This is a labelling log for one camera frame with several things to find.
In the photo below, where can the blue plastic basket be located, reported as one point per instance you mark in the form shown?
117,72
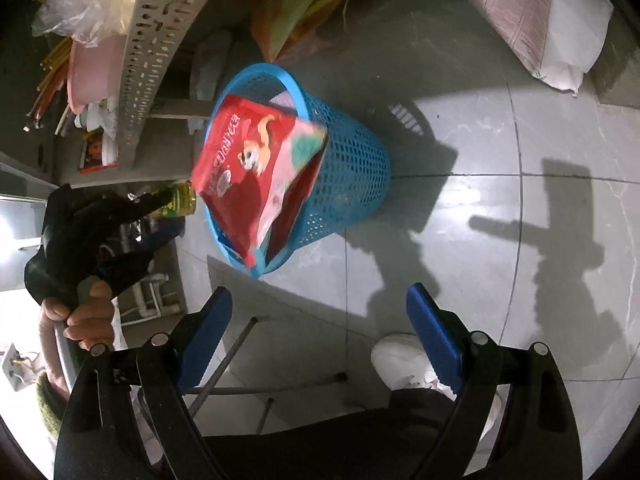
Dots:
350,175

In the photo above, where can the white plastic pipe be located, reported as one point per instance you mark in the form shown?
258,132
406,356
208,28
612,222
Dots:
150,310

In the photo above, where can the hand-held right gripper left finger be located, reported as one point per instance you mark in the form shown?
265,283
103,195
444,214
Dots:
205,340

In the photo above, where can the pink plastic basin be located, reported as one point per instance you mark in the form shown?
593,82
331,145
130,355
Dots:
92,75

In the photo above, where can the crumpled translucent plastic bag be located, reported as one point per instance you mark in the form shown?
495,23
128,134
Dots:
90,0

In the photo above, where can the red snack bag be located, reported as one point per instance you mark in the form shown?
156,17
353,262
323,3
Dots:
235,160

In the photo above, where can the white shoe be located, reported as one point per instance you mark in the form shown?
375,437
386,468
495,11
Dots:
400,360

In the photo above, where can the orange yellow plastic bag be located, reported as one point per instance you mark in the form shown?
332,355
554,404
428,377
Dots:
295,15

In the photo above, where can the white woven sack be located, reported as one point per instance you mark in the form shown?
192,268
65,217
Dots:
550,15

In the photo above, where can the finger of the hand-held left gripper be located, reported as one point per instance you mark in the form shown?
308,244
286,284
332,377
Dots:
132,262
150,205

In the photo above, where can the metal stool frame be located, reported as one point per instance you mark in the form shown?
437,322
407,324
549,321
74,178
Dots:
235,347

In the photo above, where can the white power socket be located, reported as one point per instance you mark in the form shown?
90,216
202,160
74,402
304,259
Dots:
15,365

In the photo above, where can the small red printed packet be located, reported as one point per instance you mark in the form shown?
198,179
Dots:
97,152

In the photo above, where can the bundle of yellow sticks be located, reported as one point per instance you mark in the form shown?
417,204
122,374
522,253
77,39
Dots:
50,85

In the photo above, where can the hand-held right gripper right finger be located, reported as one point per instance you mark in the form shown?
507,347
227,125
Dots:
432,340

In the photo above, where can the person's left hand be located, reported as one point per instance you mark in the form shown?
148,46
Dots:
92,322

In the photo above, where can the white perforated rack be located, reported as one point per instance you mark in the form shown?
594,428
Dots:
160,20

